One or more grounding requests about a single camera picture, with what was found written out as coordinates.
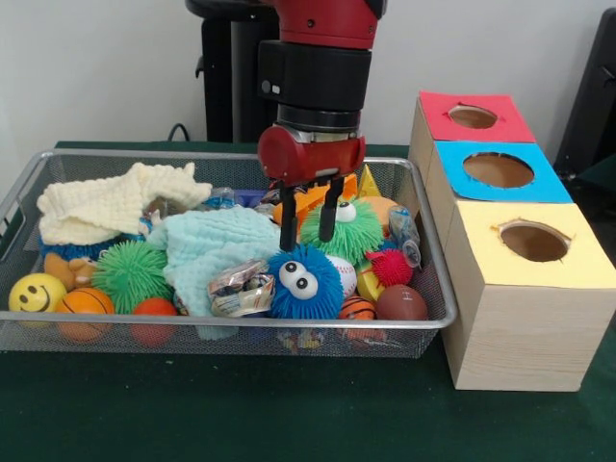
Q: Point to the yellow smiley ball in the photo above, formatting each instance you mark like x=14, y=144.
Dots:
x=37, y=292

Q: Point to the clear mesh bin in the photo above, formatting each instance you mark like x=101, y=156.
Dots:
x=144, y=166

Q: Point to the green spiky toy with eyes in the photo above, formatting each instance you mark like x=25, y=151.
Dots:
x=361, y=236

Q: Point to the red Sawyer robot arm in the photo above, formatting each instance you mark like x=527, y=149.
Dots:
x=317, y=62

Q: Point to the brown toy football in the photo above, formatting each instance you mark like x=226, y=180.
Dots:
x=402, y=303

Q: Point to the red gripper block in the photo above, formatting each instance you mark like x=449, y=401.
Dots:
x=308, y=156

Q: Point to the dark green table cloth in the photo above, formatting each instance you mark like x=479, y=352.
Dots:
x=597, y=192
x=240, y=414

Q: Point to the cream cloth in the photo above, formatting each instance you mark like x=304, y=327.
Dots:
x=96, y=207

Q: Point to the orange toy basketball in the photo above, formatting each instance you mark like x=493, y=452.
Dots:
x=86, y=303

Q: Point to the crushed silver drink can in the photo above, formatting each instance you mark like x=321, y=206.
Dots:
x=240, y=289

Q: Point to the blue spiky toy with eyes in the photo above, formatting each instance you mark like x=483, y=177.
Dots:
x=303, y=303

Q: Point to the light blue cloth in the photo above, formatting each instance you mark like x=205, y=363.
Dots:
x=216, y=245

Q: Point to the small red-orange ball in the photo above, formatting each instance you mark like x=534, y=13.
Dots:
x=154, y=308

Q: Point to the black flat stand bar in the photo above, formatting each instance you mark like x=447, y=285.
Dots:
x=587, y=96

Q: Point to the wooden box with three holes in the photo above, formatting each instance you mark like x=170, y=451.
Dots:
x=529, y=337

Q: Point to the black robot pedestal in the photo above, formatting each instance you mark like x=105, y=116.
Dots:
x=231, y=72

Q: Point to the orange toothed toy block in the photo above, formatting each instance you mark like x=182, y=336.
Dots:
x=310, y=199

